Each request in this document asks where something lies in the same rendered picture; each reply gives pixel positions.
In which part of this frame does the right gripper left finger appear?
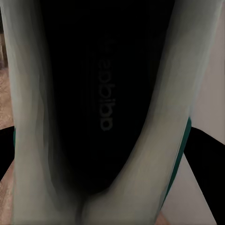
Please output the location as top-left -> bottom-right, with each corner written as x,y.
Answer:
0,126 -> 15,181

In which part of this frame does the gym shoe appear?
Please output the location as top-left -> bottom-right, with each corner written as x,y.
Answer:
0,0 -> 223,225

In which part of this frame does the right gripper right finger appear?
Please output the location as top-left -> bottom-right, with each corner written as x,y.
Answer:
184,127 -> 225,225

